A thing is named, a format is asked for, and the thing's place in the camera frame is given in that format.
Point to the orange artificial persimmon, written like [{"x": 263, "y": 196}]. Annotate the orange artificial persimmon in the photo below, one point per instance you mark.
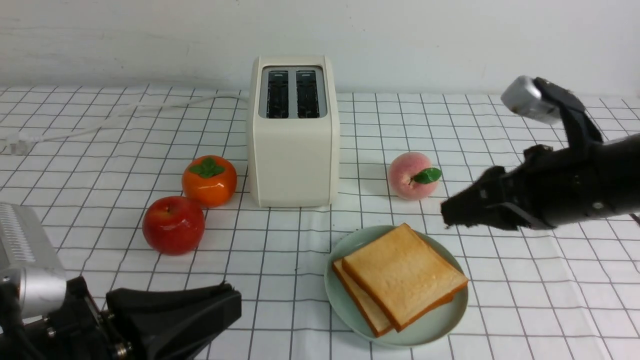
[{"x": 210, "y": 180}]

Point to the red artificial apple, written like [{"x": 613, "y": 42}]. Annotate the red artificial apple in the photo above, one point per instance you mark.
[{"x": 174, "y": 225}]

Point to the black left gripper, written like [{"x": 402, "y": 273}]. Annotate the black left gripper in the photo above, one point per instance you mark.
[{"x": 146, "y": 325}]

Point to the white grid tablecloth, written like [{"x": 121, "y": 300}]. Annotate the white grid tablecloth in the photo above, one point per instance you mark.
[{"x": 565, "y": 294}]

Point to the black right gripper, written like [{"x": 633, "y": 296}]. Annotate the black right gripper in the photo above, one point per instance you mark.
[{"x": 549, "y": 189}]

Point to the pale green round plate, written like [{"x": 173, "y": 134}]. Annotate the pale green round plate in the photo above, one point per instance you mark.
[{"x": 429, "y": 328}]

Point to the cream white toaster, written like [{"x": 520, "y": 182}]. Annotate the cream white toaster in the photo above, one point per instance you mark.
[{"x": 293, "y": 132}]

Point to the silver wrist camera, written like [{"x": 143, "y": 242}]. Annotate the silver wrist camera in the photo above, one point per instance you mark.
[
  {"x": 29, "y": 262},
  {"x": 524, "y": 99}
]

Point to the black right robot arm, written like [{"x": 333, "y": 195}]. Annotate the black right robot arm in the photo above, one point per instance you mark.
[{"x": 632, "y": 169}]

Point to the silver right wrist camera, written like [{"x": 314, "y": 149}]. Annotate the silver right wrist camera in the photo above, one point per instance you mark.
[{"x": 524, "y": 99}]

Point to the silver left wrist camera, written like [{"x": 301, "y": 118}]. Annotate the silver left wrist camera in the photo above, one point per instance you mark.
[{"x": 29, "y": 262}]

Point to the toasted bread slice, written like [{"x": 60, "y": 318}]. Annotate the toasted bread slice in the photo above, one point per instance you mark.
[
  {"x": 404, "y": 275},
  {"x": 369, "y": 310}
]

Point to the pink artificial peach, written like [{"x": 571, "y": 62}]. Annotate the pink artificial peach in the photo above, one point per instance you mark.
[{"x": 413, "y": 177}]

